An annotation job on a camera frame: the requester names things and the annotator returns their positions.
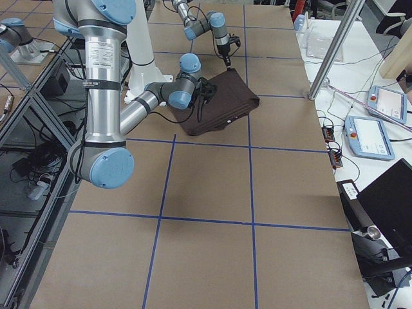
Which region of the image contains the teach pendant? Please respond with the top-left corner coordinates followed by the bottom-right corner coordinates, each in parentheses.
top-left (344, 116), bottom-right (395, 161)
top-left (367, 86), bottom-right (408, 124)

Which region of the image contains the aluminium frame post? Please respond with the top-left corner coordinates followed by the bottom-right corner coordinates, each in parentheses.
top-left (308, 0), bottom-right (366, 100)

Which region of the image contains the dark brown t-shirt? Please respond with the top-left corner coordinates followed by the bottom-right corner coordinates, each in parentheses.
top-left (169, 68), bottom-right (259, 136)

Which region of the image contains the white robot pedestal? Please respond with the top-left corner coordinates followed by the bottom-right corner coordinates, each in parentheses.
top-left (125, 0), bottom-right (173, 104)

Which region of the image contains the white reacher grabber stick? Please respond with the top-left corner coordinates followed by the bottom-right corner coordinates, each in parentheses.
top-left (321, 78), bottom-right (412, 133)

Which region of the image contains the near teach pendant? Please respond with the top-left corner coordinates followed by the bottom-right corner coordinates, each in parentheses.
top-left (344, 116), bottom-right (395, 161)

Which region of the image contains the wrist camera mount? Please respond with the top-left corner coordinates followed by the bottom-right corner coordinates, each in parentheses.
top-left (228, 33), bottom-right (241, 48)

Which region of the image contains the black laptop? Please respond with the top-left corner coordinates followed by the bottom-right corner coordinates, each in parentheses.
top-left (358, 158), bottom-right (411, 256)

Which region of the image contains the far teach pendant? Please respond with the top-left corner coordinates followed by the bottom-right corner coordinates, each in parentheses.
top-left (367, 86), bottom-right (408, 124)

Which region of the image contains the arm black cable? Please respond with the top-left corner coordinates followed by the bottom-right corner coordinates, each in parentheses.
top-left (151, 80), bottom-right (213, 125)
top-left (188, 3), bottom-right (241, 61)

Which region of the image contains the clear plastic bag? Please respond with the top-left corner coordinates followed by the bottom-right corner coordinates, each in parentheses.
top-left (306, 30), bottom-right (333, 59)

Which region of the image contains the black box with label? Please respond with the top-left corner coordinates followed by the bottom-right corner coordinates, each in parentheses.
top-left (337, 180), bottom-right (373, 232)

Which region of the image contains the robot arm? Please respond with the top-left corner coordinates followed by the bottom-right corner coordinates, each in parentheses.
top-left (171, 0), bottom-right (241, 70)
top-left (53, 1), bottom-right (216, 189)

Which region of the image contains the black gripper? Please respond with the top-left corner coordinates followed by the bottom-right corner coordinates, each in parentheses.
top-left (192, 77), bottom-right (218, 106)
top-left (217, 44), bottom-right (232, 71)

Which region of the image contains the black usb hub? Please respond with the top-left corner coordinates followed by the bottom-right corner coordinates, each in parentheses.
top-left (321, 126), bottom-right (335, 143)
top-left (328, 147), bottom-right (343, 170)

